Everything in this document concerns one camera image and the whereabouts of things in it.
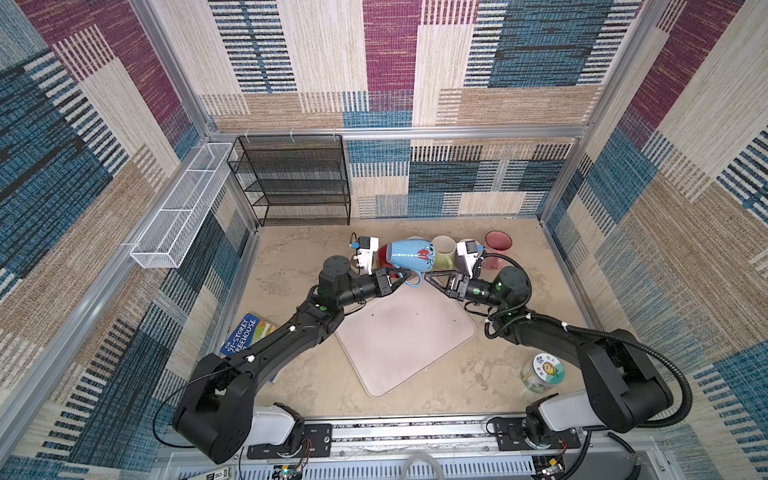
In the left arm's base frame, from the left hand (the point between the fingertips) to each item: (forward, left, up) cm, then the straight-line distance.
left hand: (412, 271), depth 72 cm
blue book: (-2, +47, -25) cm, 53 cm away
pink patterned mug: (+23, -30, -17) cm, 42 cm away
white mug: (+26, -4, -17) cm, 31 cm away
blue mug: (+2, -1, +3) cm, 4 cm away
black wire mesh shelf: (+47, +38, -9) cm, 61 cm away
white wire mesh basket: (+5, +57, +6) cm, 58 cm away
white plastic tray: (-4, +5, -29) cm, 30 cm away
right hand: (0, -4, -4) cm, 5 cm away
